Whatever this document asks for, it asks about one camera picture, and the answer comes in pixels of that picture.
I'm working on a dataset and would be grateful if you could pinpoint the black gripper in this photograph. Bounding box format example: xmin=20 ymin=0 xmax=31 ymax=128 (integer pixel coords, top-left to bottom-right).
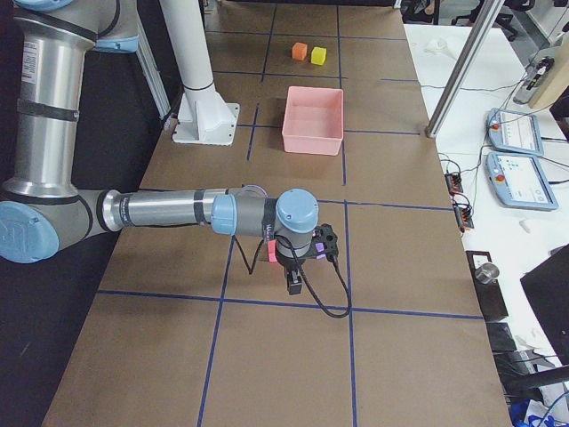
xmin=278 ymin=257 xmax=305 ymax=295

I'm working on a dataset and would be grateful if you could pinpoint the purple foam block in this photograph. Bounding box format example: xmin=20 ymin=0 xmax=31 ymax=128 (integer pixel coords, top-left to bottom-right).
xmin=315 ymin=242 xmax=325 ymax=259

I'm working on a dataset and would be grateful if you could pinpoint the yellow foam block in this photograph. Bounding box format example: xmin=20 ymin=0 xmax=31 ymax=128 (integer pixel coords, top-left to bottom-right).
xmin=310 ymin=46 xmax=327 ymax=66

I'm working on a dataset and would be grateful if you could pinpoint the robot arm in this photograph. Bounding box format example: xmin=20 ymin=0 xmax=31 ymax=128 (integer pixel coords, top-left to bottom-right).
xmin=1 ymin=1 xmax=323 ymax=294

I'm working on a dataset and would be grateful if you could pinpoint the pink plastic bin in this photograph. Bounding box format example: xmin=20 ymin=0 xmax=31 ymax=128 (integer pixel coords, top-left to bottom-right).
xmin=282 ymin=86 xmax=344 ymax=156

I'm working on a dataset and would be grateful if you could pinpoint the red foam block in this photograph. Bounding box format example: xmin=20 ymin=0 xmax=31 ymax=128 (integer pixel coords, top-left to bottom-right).
xmin=266 ymin=240 xmax=277 ymax=263

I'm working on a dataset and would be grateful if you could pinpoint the orange connector board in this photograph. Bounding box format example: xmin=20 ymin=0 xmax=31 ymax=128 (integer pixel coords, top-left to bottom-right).
xmin=445 ymin=172 xmax=463 ymax=195
xmin=453 ymin=202 xmax=474 ymax=232

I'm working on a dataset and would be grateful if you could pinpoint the steel cylinder weight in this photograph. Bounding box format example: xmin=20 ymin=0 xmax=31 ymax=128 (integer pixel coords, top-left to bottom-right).
xmin=475 ymin=262 xmax=500 ymax=285

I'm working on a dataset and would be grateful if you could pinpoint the orange foam block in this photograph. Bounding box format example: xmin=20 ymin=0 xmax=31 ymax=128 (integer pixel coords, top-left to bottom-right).
xmin=291 ymin=42 xmax=308 ymax=61

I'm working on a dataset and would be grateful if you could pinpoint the near teach pendant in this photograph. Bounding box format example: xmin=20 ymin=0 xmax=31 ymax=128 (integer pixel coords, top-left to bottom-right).
xmin=485 ymin=151 xmax=558 ymax=212

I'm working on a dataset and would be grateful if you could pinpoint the teach pendant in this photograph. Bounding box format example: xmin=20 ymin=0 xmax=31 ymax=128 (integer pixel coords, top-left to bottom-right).
xmin=486 ymin=109 xmax=544 ymax=157
xmin=485 ymin=151 xmax=558 ymax=212

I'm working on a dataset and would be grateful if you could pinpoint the black monitor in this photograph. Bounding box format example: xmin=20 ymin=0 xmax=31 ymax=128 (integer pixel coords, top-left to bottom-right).
xmin=521 ymin=253 xmax=568 ymax=365

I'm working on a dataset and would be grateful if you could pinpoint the far teach pendant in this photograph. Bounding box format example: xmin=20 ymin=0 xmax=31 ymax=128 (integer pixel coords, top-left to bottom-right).
xmin=486 ymin=109 xmax=544 ymax=157

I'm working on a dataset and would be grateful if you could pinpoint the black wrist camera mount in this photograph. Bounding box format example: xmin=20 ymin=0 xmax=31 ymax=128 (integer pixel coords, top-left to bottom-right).
xmin=312 ymin=223 xmax=339 ymax=262

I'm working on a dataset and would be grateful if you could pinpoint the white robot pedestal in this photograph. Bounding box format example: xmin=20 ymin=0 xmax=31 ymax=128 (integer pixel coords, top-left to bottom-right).
xmin=160 ymin=0 xmax=240 ymax=146

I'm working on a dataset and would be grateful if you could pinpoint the aluminium frame post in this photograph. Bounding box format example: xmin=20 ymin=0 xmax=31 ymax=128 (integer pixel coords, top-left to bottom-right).
xmin=425 ymin=0 xmax=504 ymax=139

